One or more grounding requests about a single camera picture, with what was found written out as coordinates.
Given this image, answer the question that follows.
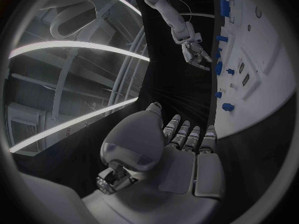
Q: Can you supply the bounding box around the white task board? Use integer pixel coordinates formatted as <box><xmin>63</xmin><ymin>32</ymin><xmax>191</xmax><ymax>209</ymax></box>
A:
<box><xmin>213</xmin><ymin>0</ymin><xmax>296</xmax><ymax>140</ymax></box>

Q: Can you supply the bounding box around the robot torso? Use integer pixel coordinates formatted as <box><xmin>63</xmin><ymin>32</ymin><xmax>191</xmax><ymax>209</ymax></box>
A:
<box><xmin>39</xmin><ymin>0</ymin><xmax>144</xmax><ymax>40</ymax></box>

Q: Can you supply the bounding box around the blue gear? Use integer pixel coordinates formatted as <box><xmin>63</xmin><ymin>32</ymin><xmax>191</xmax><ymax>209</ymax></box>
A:
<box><xmin>214</xmin><ymin>61</ymin><xmax>224</xmax><ymax>76</ymax></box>

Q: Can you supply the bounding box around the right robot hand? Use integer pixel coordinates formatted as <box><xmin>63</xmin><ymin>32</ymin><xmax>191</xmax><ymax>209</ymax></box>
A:
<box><xmin>180</xmin><ymin>41</ymin><xmax>214</xmax><ymax>72</ymax></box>

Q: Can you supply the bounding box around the blue block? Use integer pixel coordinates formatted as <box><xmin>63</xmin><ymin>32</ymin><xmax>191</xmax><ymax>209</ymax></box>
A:
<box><xmin>219</xmin><ymin>0</ymin><xmax>231</xmax><ymax>17</ymax></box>

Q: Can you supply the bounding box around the white cable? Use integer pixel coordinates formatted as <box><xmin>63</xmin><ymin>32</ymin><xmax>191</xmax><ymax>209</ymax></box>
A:
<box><xmin>149</xmin><ymin>0</ymin><xmax>193</xmax><ymax>21</ymax></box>

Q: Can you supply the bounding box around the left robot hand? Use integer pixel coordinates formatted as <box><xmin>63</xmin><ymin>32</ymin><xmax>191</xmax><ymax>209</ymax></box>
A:
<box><xmin>81</xmin><ymin>102</ymin><xmax>227</xmax><ymax>224</ymax></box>

